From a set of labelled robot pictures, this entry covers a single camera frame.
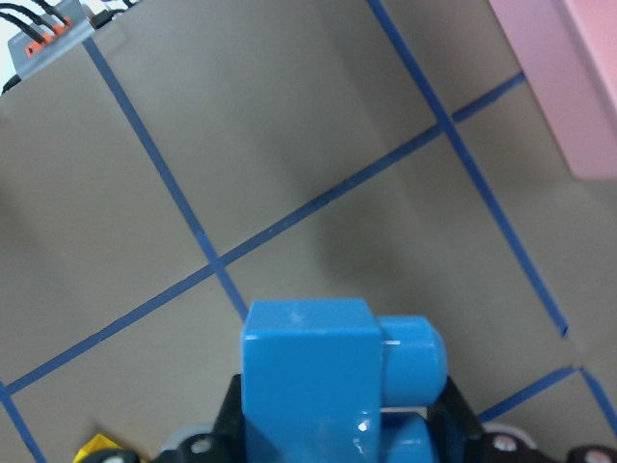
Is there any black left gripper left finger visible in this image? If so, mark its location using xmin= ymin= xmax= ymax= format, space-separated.
xmin=213 ymin=374 xmax=245 ymax=449

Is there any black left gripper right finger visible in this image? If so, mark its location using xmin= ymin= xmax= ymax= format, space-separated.
xmin=427 ymin=375 xmax=484 ymax=442

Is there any grey usb hub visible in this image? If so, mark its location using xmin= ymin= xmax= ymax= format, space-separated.
xmin=8 ymin=1 xmax=94 ymax=81

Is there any yellow toy block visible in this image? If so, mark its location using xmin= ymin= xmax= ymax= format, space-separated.
xmin=73 ymin=433 xmax=126 ymax=463

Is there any pink plastic box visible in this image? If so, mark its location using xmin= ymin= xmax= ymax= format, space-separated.
xmin=491 ymin=1 xmax=616 ymax=180

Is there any blue toy block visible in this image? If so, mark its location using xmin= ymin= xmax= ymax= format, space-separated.
xmin=241 ymin=299 xmax=447 ymax=462

